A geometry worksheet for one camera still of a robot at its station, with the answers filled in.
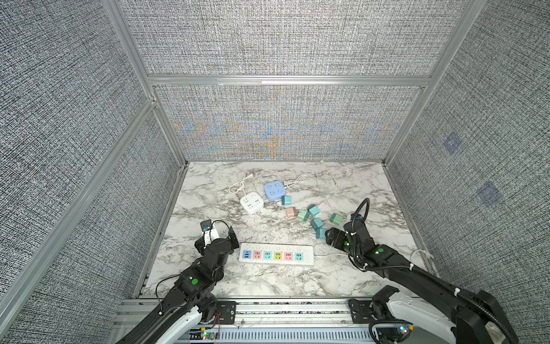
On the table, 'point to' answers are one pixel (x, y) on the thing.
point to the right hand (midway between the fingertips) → (332, 235)
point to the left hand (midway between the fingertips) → (222, 231)
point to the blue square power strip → (275, 190)
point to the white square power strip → (252, 202)
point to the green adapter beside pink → (303, 215)
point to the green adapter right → (336, 218)
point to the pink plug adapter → (291, 212)
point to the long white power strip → (276, 254)
